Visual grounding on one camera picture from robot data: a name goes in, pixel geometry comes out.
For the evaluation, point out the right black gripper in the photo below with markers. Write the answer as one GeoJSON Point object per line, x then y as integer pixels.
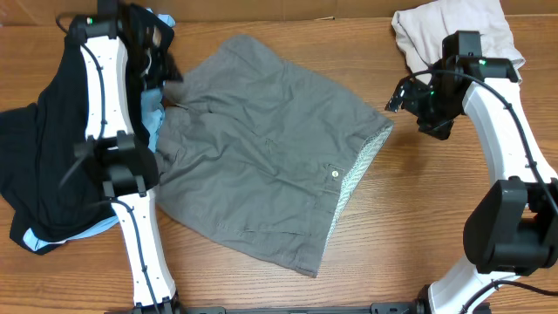
{"type": "Point", "coordinates": [442, 126]}

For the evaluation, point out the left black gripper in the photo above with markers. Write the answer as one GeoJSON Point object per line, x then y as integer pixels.
{"type": "Point", "coordinates": [167, 71]}

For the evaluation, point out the grey shorts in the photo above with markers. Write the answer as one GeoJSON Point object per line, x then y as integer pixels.
{"type": "Point", "coordinates": [261, 155]}

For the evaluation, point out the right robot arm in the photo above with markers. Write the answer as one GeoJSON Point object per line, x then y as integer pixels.
{"type": "Point", "coordinates": [513, 231]}

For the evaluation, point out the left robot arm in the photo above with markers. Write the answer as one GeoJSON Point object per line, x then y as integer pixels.
{"type": "Point", "coordinates": [125, 49]}

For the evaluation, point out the beige folded shorts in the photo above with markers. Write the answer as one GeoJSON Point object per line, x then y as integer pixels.
{"type": "Point", "coordinates": [419, 32]}

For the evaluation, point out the light blue garment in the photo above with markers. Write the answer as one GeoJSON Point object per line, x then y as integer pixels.
{"type": "Point", "coordinates": [152, 118]}

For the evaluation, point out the black garment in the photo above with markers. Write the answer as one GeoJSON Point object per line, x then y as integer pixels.
{"type": "Point", "coordinates": [35, 165]}

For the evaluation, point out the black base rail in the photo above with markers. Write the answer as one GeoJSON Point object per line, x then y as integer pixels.
{"type": "Point", "coordinates": [301, 310]}

